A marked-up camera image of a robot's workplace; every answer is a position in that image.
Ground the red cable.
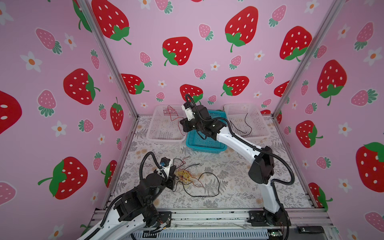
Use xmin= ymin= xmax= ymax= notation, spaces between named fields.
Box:
xmin=166 ymin=104 xmax=186 ymax=138

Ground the cable pile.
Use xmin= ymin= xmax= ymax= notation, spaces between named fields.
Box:
xmin=172 ymin=155 xmax=221 ymax=198

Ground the black cable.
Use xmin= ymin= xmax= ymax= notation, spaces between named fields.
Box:
xmin=229 ymin=112 xmax=253 ymax=136

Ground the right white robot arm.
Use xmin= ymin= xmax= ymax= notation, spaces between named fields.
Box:
xmin=180 ymin=103 xmax=295 ymax=227

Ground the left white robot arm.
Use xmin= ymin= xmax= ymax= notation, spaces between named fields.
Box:
xmin=79 ymin=166 xmax=177 ymax=240

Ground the teal plastic basket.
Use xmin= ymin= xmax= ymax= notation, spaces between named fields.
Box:
xmin=185 ymin=109 xmax=229 ymax=154

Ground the left white plastic basket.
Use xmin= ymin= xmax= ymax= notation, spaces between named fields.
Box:
xmin=147 ymin=105 xmax=186 ymax=144

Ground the white plastic basket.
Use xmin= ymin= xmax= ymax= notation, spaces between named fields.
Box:
xmin=224 ymin=103 xmax=271 ymax=142
xmin=147 ymin=105 xmax=186 ymax=144

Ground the right white plastic basket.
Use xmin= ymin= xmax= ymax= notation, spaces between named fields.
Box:
xmin=224 ymin=103 xmax=271 ymax=142

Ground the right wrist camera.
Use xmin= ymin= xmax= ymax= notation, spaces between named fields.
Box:
xmin=182 ymin=103 xmax=195 ymax=121

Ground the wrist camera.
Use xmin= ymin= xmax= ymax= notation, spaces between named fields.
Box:
xmin=160 ymin=157 xmax=174 ymax=171
xmin=182 ymin=103 xmax=195 ymax=121

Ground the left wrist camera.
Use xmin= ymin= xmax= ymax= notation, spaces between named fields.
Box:
xmin=160 ymin=157 xmax=174 ymax=171

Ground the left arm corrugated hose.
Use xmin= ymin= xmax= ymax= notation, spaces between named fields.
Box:
xmin=139 ymin=151 xmax=164 ymax=182

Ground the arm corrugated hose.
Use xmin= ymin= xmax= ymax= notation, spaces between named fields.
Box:
xmin=139 ymin=151 xmax=164 ymax=182
xmin=184 ymin=93 xmax=296 ymax=240

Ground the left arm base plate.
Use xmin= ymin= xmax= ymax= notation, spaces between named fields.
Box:
xmin=145 ymin=211 xmax=172 ymax=230

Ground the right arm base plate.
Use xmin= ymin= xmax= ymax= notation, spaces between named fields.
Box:
xmin=247 ymin=209 xmax=287 ymax=227

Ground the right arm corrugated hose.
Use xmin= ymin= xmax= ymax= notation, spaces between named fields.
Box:
xmin=184 ymin=93 xmax=296 ymax=240

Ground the left corner aluminium post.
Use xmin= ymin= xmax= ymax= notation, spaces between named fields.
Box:
xmin=79 ymin=0 xmax=139 ymax=120

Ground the corner aluminium post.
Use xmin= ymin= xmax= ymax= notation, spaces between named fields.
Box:
xmin=79 ymin=0 xmax=139 ymax=120
xmin=272 ymin=0 xmax=345 ymax=120

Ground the aluminium front rail frame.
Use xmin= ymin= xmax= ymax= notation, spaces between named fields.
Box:
xmin=89 ymin=208 xmax=334 ymax=240

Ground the black device on rail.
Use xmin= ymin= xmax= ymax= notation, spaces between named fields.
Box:
xmin=297 ymin=226 xmax=325 ymax=235

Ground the right corner aluminium post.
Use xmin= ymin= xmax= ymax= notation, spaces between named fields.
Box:
xmin=272 ymin=0 xmax=345 ymax=120

